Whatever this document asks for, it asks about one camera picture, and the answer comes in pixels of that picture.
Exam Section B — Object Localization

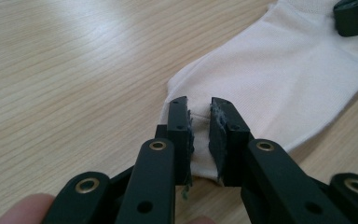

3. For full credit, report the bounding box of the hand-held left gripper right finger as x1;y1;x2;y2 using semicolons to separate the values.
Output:
208;97;352;224

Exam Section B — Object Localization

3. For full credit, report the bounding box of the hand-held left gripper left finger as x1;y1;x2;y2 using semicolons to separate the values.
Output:
115;96;197;224

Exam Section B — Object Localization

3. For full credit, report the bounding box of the pale pink sock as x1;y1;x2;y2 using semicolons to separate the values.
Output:
158;0;358;183

